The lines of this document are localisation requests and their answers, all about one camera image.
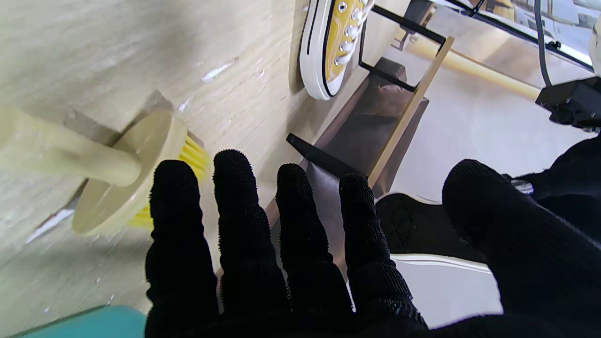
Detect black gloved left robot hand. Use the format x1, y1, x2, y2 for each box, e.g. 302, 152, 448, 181
505, 136, 601, 240

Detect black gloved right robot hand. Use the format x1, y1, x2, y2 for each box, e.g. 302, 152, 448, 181
145, 149, 601, 338

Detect wooden brush yellow bristles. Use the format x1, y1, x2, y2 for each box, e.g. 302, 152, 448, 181
0, 104, 212, 237

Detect brown leather sofa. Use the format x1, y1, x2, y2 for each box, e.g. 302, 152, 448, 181
268, 56, 430, 263

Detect green plastic basin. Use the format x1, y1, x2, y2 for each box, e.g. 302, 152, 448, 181
19, 305, 147, 338

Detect white paper scrap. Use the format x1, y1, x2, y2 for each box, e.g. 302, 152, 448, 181
26, 209, 76, 243

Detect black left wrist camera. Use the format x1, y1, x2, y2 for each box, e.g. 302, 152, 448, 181
535, 75, 601, 130

